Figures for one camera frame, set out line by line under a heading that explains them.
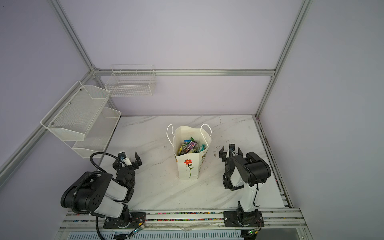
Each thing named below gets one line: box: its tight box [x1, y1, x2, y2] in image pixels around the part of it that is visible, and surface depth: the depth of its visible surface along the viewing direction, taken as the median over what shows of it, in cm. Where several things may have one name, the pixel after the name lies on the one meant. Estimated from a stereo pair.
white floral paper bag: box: [166, 123, 212, 180], surface depth 82 cm
